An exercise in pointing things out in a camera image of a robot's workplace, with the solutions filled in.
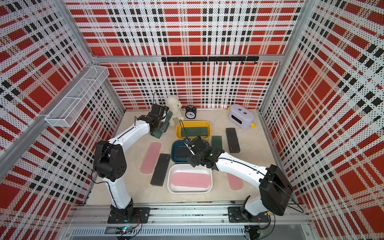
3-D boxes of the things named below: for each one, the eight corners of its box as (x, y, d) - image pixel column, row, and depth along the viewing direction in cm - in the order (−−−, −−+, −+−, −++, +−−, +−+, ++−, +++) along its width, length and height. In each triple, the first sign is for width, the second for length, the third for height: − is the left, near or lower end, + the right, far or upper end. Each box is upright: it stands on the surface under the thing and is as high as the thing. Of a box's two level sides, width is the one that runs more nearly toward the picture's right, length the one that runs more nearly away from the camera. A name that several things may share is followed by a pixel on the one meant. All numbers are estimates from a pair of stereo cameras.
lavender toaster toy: (242, 133, 106) (245, 126, 100) (224, 115, 118) (225, 107, 111) (254, 126, 110) (258, 119, 104) (235, 109, 122) (237, 101, 115)
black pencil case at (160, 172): (151, 185, 86) (150, 183, 84) (161, 154, 98) (160, 152, 96) (162, 186, 85) (161, 185, 83) (171, 155, 98) (170, 154, 96)
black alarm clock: (185, 119, 114) (185, 113, 109) (186, 111, 119) (185, 105, 114) (196, 119, 114) (196, 113, 109) (196, 111, 119) (196, 105, 114)
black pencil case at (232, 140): (228, 152, 98) (229, 151, 97) (225, 129, 111) (225, 127, 109) (239, 152, 98) (240, 151, 97) (235, 129, 111) (235, 127, 109)
